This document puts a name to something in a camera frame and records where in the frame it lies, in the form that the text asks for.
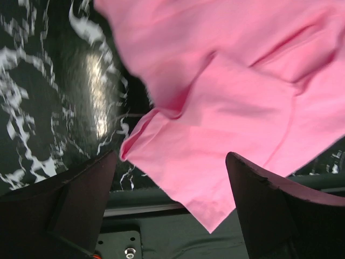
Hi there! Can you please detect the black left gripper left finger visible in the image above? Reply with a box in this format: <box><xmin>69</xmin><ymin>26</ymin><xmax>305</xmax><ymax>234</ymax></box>
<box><xmin>1</xmin><ymin>151</ymin><xmax>117</xmax><ymax>258</ymax></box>

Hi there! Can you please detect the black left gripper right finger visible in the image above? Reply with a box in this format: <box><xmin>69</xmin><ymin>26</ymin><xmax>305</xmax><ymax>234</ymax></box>
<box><xmin>226</xmin><ymin>152</ymin><xmax>344</xmax><ymax>258</ymax></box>

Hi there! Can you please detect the pink t shirt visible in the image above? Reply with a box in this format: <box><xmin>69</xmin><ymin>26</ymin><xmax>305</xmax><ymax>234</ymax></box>
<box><xmin>94</xmin><ymin>1</ymin><xmax>344</xmax><ymax>232</ymax></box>

